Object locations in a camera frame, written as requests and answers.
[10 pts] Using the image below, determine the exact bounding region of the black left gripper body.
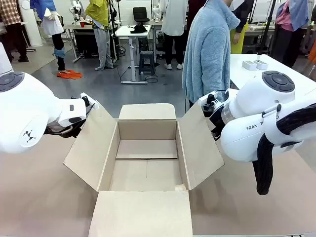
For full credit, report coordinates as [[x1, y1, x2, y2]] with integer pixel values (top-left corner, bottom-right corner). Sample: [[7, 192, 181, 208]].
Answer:
[[71, 120, 86, 138]]

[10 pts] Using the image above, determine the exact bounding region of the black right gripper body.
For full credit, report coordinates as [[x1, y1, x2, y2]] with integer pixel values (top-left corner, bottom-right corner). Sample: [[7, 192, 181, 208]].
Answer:
[[208, 108, 224, 142]]

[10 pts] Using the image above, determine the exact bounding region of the large cardboard shipping box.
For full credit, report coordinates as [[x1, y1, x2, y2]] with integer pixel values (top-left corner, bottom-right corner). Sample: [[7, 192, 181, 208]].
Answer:
[[63, 101, 225, 237]]

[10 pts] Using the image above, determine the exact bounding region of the large white table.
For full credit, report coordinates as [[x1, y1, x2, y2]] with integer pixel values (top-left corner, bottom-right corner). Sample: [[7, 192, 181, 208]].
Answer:
[[229, 53, 316, 96]]

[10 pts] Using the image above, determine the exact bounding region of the orange cloth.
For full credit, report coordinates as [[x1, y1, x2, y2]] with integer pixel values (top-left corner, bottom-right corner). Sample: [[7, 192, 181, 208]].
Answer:
[[57, 70, 83, 80]]

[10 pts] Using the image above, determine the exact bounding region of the small white box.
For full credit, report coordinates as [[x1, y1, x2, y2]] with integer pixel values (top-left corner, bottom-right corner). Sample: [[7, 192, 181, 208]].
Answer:
[[254, 60, 269, 70], [242, 60, 257, 71]]

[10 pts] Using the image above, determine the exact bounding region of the person in blue fleece jacket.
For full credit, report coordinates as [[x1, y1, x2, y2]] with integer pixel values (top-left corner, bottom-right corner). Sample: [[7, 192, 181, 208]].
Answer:
[[182, 0, 247, 109]]

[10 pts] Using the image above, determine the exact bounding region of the person with yellow apron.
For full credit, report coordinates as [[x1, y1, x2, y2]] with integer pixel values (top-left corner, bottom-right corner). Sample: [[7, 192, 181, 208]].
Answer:
[[231, 0, 255, 55]]

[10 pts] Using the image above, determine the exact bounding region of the blue step stool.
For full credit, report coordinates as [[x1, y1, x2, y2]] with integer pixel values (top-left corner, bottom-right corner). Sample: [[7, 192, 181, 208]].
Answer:
[[138, 51, 156, 75]]

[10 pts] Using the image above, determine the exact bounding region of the black upright stand pole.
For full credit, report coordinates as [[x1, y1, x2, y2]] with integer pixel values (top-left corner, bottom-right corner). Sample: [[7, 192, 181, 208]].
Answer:
[[108, 0, 119, 62]]

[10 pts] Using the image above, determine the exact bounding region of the white air purifier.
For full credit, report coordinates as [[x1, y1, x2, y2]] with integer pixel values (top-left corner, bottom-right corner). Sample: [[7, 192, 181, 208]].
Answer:
[[0, 41, 14, 76]]

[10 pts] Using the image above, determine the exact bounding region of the white height-adjustable desk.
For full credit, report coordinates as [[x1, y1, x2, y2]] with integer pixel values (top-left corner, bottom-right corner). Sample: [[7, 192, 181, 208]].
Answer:
[[115, 24, 152, 85]]

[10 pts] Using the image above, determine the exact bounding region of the person in pink and blue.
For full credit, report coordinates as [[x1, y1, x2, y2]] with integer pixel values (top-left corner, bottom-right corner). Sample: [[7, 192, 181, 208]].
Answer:
[[270, 0, 312, 68]]

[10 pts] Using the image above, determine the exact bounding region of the white round pillar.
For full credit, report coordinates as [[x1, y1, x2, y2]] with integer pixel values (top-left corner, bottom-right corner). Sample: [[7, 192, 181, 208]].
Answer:
[[18, 0, 44, 47]]

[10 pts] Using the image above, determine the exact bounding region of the black slanted tripod pole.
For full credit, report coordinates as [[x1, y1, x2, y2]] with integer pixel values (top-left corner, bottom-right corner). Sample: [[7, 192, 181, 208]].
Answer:
[[256, 0, 279, 55]]

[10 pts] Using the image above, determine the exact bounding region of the person in white shirt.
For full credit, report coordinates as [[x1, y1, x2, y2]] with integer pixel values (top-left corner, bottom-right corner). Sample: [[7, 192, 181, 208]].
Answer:
[[160, 0, 189, 70]]

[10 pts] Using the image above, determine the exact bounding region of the black cloth bundle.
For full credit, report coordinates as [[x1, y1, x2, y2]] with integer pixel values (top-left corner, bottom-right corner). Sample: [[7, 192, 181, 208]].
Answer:
[[130, 24, 147, 34]]

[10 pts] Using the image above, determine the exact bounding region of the person in dark maroon garment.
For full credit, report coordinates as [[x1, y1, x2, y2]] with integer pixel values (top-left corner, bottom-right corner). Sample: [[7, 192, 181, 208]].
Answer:
[[187, 0, 207, 19]]

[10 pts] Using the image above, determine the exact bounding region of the person in yellow-green top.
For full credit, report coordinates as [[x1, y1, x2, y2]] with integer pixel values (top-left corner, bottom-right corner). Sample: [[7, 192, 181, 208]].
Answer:
[[83, 0, 115, 71]]

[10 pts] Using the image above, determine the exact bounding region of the white robot with black joints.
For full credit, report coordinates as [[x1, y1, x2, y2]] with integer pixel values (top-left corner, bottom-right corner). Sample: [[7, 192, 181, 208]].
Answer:
[[69, 0, 86, 22]]

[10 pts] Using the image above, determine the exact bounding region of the person in plaid shirt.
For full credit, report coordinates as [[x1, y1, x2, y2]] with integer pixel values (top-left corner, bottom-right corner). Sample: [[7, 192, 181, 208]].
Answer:
[[0, 0, 30, 63]]

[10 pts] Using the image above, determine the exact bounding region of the black office chair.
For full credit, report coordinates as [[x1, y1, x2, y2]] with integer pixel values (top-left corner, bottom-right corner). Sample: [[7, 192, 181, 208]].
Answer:
[[132, 6, 150, 25]]

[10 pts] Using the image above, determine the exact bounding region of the black left arm cable bundle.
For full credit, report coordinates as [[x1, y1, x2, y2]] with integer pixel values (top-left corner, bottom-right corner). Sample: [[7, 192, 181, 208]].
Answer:
[[43, 122, 75, 138]]

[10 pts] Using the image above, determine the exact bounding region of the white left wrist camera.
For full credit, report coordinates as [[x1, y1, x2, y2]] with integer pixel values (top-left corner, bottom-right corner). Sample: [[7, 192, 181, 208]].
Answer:
[[80, 92, 99, 116]]

